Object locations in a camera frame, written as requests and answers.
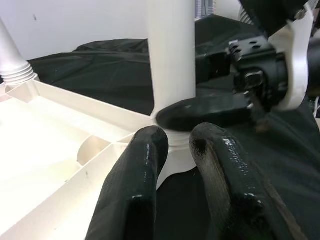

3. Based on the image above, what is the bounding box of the white plastic ribbed table top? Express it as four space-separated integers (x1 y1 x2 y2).
0 79 200 240

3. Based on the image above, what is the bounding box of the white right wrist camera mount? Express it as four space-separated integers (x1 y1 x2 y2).
238 0 317 111

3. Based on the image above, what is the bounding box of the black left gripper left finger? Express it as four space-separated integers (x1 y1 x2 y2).
84 125 170 240

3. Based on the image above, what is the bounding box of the white tapered table leg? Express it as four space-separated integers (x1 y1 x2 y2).
0 16 39 88
145 0 199 149

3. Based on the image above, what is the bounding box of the white floor cable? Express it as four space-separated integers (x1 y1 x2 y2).
312 96 320 120

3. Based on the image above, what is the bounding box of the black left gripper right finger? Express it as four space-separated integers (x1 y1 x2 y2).
189 122 308 240

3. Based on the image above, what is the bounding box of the black table cloth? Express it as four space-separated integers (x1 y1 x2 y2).
26 13 320 240

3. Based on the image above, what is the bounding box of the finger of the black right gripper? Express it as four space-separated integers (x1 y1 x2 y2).
194 51 232 85
154 96 253 132

